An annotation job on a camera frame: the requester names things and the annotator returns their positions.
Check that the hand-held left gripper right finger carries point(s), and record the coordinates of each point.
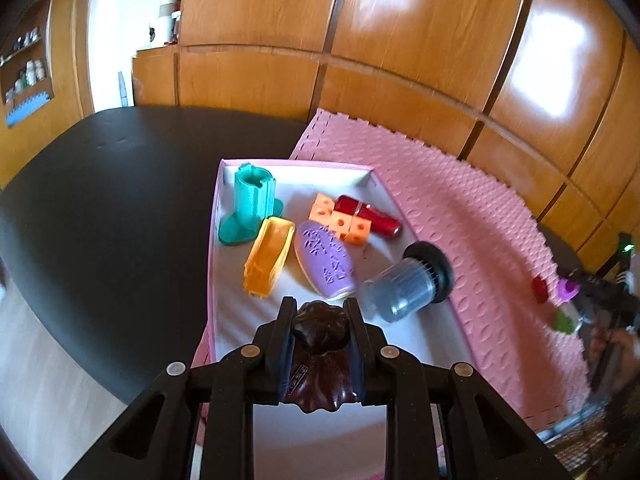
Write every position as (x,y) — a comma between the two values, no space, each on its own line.
(352,360)

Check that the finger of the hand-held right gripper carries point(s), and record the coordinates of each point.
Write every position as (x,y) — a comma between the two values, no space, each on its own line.
(587,285)

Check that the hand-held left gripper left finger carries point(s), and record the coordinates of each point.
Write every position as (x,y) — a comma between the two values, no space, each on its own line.
(287,360)

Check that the small purple toy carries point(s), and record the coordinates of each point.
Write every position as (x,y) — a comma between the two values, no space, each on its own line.
(567,290)

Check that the brown figurine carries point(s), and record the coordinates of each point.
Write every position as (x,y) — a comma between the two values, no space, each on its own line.
(320,332)

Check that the pink storage box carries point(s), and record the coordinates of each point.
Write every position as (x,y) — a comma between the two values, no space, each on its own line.
(235,320)

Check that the clear cup with black lid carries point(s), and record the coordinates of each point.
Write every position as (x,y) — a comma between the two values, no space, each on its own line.
(400,285)

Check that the purple oval soap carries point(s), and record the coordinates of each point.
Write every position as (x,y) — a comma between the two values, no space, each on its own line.
(325,260)

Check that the orange plastic tray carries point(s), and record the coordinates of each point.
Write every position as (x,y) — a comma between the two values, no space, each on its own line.
(267,255)

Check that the orange linked cubes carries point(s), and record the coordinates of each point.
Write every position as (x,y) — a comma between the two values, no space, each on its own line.
(357,232)

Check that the dark red cylinder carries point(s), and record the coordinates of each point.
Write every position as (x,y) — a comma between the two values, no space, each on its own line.
(380,222)

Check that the teal plastic boot holder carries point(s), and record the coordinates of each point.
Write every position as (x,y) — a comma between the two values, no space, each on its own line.
(250,200)

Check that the small green toy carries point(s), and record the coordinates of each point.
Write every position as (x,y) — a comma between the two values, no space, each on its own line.
(566,322)

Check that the small red block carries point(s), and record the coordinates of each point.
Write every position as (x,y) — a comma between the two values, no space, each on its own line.
(540,290)

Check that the pink foam puzzle mat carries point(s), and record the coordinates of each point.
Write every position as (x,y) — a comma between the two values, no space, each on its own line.
(475,200)

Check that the wooden wardrobe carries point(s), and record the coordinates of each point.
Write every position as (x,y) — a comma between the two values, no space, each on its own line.
(425,35)

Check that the wooden side cabinet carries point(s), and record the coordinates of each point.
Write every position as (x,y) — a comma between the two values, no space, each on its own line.
(155,77)

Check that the blue foam piece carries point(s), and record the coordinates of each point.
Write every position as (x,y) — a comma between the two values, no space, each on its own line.
(27,109)

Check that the wooden wall shelf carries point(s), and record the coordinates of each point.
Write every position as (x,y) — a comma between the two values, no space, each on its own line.
(25,60)

